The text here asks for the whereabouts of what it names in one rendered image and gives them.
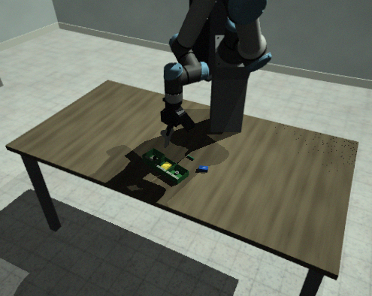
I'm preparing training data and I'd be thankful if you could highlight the green rack of labelled bins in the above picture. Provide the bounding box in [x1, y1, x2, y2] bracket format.
[142, 148, 189, 184]

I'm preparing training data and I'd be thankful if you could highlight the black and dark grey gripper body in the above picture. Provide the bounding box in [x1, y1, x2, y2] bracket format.
[160, 98, 183, 127]

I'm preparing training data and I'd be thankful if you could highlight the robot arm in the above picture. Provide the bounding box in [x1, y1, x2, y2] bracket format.
[164, 0, 271, 131]

